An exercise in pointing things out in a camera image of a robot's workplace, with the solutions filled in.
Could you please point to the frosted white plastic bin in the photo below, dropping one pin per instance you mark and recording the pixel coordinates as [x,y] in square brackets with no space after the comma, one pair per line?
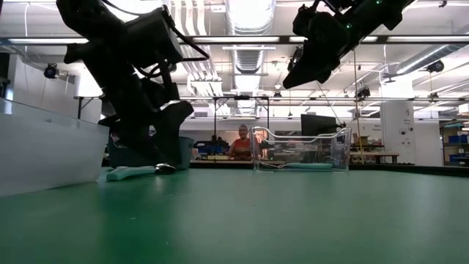
[44,154]

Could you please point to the person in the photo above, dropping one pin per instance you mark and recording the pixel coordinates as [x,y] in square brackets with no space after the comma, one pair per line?
[242,146]

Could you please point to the clear plastic bin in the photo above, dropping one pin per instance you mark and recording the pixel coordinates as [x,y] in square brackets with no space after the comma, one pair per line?
[344,150]

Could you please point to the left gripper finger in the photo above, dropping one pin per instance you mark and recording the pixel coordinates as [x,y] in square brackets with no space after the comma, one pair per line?
[135,139]
[174,128]

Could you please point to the green table mat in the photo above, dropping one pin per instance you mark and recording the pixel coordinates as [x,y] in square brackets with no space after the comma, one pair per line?
[220,227]

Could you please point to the shelf with blue bins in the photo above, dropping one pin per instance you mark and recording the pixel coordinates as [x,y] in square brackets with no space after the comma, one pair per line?
[458,139]

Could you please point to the black monitor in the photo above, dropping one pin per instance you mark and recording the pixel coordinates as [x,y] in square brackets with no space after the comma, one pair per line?
[318,124]

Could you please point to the silver ventilation duct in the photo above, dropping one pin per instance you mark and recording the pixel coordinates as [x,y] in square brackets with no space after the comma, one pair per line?
[249,58]

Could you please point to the wooden bench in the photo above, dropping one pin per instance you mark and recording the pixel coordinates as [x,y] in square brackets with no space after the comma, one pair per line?
[373,154]

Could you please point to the grey-blue plastic bin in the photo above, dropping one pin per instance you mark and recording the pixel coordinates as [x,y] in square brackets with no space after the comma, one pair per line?
[187,154]

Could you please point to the distant workbench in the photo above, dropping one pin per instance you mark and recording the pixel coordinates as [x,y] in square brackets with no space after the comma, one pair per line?
[220,157]

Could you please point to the black ceiling spotlight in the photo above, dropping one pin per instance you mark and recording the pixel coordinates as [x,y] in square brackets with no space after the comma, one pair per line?
[436,66]
[362,92]
[51,70]

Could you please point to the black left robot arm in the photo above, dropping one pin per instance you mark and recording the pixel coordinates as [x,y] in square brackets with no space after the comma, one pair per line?
[84,14]

